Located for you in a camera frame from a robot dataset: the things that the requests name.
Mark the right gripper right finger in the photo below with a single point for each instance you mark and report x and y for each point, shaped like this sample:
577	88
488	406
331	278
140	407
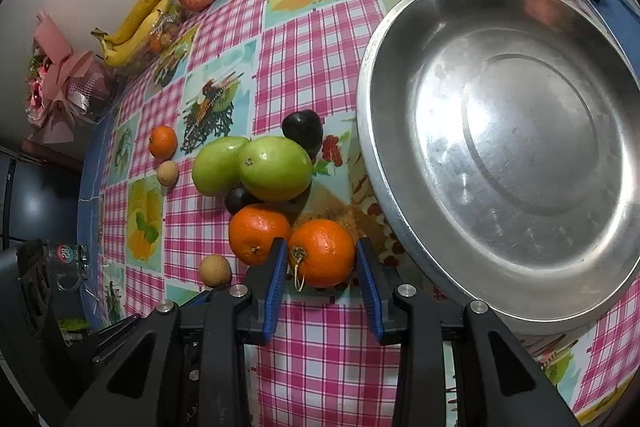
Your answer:
377	283

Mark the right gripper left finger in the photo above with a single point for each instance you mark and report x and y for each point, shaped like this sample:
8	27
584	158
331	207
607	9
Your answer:
266	284

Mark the brown longan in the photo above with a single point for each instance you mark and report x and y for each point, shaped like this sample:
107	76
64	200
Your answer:
215	271
167	173

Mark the orange with stem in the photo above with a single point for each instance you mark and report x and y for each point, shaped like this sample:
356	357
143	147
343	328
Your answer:
321	253

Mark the dark plum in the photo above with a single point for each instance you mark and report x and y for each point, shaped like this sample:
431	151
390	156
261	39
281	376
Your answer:
305	128
238	198

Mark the green apple right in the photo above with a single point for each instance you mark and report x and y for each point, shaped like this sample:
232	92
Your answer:
274	168

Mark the green apple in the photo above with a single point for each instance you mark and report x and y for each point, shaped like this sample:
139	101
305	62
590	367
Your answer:
274	168
216	168

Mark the glass mug with logo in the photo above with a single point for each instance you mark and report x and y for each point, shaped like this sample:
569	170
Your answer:
68	264

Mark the green apple left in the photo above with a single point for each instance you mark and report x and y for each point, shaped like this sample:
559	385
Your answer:
216	168

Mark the small orange mandarin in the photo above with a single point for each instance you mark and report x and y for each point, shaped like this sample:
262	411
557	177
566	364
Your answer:
162	142

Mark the large steel basin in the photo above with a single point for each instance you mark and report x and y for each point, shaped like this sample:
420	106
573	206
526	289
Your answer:
501	139

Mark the clear plastic fruit bag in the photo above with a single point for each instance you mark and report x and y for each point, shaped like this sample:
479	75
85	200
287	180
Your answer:
163	34

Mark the checkered fruit tablecloth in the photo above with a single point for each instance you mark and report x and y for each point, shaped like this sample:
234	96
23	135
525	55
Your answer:
245	65

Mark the lower yellow banana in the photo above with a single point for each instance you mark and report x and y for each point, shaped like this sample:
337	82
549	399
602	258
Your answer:
120	55

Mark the yellow banana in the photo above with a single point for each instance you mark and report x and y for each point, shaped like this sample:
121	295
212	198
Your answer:
141	10
120	55

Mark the pink flower bouquet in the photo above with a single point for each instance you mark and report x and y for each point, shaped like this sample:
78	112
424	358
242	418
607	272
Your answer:
66	88

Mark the upper yellow banana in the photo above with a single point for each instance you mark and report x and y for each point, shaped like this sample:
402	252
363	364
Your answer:
141	10

